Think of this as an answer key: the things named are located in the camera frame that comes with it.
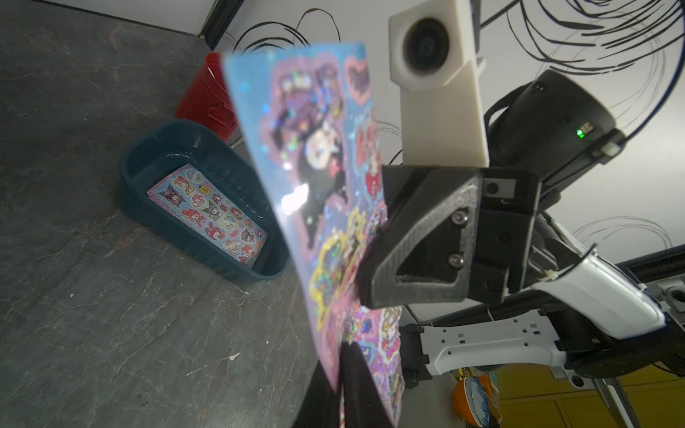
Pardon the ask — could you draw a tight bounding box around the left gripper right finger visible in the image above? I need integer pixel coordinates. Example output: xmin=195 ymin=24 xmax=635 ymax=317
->
xmin=341 ymin=342 xmax=382 ymax=427

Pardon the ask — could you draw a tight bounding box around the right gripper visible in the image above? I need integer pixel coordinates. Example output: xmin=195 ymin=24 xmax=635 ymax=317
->
xmin=357 ymin=166 xmax=540 ymax=309

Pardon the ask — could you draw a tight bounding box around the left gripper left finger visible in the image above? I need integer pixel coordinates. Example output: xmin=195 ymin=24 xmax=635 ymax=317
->
xmin=291 ymin=363 xmax=340 ymax=428

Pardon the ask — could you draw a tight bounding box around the blue glitter sticker sheet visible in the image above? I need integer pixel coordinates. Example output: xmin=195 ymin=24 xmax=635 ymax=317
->
xmin=222 ymin=44 xmax=404 ymax=427

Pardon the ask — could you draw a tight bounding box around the dark teal storage box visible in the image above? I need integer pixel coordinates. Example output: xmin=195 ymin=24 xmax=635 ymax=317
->
xmin=118 ymin=119 xmax=290 ymax=285

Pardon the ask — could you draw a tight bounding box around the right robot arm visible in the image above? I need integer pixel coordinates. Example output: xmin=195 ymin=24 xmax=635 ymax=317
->
xmin=358 ymin=71 xmax=684 ymax=385

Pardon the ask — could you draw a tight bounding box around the pink sticker sheet in box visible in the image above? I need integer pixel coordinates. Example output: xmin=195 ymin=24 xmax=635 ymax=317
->
xmin=146 ymin=164 xmax=269 ymax=268

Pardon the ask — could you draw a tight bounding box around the wooden shelving unit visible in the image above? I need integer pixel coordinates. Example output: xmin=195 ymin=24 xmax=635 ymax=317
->
xmin=496 ymin=365 xmax=684 ymax=427

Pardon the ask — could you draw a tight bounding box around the red cup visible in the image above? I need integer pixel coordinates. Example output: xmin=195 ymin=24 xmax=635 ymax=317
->
xmin=175 ymin=52 xmax=238 ymax=141

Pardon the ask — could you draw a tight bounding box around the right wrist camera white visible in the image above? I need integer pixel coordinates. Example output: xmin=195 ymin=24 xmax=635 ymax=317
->
xmin=388 ymin=1 xmax=490 ymax=168

